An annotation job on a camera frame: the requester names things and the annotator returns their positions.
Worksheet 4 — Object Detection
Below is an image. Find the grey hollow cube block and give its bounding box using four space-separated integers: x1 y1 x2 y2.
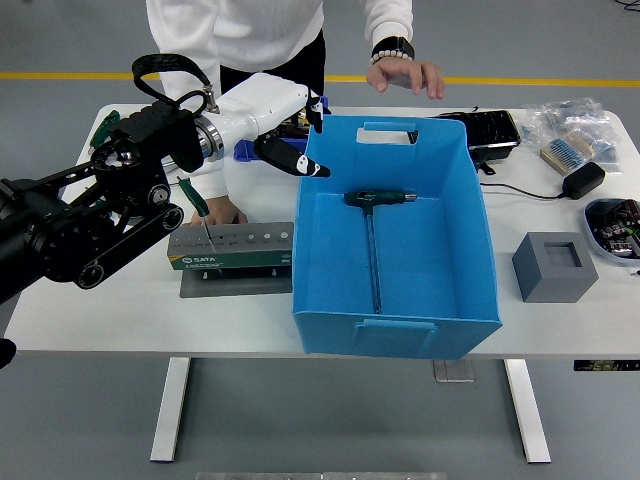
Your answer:
511 230 600 304

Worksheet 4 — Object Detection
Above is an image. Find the green metal wrench holder stand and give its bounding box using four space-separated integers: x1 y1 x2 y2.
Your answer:
166 222 295 299

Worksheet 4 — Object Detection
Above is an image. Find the black power adapter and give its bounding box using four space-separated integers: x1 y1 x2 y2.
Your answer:
562 162 607 201

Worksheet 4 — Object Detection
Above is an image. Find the black plastic tray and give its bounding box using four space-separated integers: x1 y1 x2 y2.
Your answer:
424 110 524 164

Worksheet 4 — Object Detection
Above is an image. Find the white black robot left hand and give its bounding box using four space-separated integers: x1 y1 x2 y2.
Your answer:
214 72 333 179

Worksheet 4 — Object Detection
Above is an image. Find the black table control panel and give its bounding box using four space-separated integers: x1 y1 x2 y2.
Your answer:
573 359 640 373

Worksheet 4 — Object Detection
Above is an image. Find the clear plastic parts bag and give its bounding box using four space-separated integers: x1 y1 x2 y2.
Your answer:
522 97 614 146
589 129 625 176

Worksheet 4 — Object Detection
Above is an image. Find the white table leg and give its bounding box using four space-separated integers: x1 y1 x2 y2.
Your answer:
503 358 552 465
149 357 191 464

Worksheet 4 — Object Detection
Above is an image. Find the large blue folding box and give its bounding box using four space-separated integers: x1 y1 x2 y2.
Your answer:
291 114 503 361

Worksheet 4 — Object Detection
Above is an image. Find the blue resistor strip bundle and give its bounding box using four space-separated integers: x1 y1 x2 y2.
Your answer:
540 132 596 175

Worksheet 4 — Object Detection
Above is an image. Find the person's left hand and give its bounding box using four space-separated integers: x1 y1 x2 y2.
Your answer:
365 59 446 100

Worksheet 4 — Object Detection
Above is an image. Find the black wristwatch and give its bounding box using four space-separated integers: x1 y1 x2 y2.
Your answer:
370 36 416 64

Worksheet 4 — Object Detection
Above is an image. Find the small green T-handle hex wrench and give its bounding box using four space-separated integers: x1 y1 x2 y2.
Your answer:
175 174 217 252

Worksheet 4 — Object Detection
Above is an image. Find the white bead bracelet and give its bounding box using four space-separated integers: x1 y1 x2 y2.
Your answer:
370 47 405 65

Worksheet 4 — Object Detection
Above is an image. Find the grey metal table bracket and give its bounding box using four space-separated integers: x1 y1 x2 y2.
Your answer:
433 360 475 384

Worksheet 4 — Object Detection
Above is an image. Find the black adapter cable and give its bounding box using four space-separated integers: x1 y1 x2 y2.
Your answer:
475 180 569 200

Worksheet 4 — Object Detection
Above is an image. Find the blue-rimmed oval tray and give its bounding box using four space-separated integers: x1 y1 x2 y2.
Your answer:
583 198 640 264

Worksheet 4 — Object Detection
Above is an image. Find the large green T-handle hex wrench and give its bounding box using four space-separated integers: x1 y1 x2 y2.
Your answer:
342 190 418 315

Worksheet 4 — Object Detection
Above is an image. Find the dark electronic parts heap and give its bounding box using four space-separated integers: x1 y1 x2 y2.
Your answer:
597 199 640 256

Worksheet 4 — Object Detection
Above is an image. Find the person's right hand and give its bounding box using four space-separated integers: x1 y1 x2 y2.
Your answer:
191 195 249 226

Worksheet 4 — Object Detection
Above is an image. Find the small blue plastic bin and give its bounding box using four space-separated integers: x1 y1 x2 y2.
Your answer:
232 94 331 164

